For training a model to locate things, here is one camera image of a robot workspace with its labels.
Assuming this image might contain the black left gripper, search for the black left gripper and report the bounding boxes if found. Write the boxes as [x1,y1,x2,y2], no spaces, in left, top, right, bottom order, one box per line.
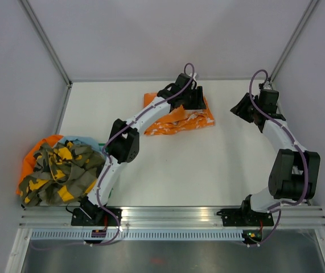
[182,87,207,111]

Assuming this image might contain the orange white tie-dye trousers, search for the orange white tie-dye trousers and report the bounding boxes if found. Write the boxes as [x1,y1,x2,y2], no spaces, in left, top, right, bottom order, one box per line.
[144,96,215,136]

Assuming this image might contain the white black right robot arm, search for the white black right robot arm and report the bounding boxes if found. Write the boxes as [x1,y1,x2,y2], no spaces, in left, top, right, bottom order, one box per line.
[231,83,320,225]

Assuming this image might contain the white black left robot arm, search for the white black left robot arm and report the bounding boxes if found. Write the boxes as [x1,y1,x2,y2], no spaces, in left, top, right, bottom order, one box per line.
[80,72,206,226]

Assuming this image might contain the camouflage trousers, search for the camouflage trousers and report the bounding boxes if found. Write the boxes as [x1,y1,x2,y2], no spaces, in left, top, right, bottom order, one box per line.
[19,141,105,207]

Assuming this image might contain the green plastic bin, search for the green plastic bin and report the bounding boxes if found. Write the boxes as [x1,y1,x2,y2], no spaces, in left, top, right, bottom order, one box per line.
[98,143,113,198]

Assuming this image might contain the orange garment in pile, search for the orange garment in pile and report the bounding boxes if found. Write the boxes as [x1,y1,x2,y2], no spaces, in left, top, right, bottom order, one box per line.
[17,135,66,206]

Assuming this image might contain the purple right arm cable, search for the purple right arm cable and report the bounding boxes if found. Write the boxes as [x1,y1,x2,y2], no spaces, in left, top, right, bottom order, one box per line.
[233,69,311,247]

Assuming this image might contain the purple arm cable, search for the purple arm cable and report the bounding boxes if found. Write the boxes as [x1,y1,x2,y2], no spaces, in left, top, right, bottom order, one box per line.
[233,69,311,247]
[31,63,199,251]

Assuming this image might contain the right aluminium frame post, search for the right aluminium frame post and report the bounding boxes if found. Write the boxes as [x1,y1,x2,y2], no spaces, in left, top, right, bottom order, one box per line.
[270,0,321,82]

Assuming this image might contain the aluminium frame post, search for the aluminium frame post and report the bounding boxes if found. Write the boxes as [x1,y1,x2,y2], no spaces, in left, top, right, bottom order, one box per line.
[19,0,72,86]
[270,0,321,82]

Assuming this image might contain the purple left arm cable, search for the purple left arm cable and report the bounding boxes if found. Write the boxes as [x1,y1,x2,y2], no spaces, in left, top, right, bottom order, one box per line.
[31,63,199,251]

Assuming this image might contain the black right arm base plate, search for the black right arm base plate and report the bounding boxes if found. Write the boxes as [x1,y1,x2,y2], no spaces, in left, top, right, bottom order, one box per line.
[216,208,274,227]

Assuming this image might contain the left aluminium frame post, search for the left aluminium frame post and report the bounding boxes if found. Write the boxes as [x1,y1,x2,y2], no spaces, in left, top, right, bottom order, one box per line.
[19,0,72,86]

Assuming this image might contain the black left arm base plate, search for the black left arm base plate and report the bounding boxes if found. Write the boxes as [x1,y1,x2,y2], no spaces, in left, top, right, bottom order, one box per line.
[71,208,118,227]

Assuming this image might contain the aluminium mounting rail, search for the aluminium mounting rail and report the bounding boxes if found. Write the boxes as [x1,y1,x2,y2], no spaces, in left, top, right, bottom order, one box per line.
[18,205,325,230]

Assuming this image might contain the white slotted cable duct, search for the white slotted cable duct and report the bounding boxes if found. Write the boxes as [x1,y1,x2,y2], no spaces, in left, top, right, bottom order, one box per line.
[31,229,243,241]

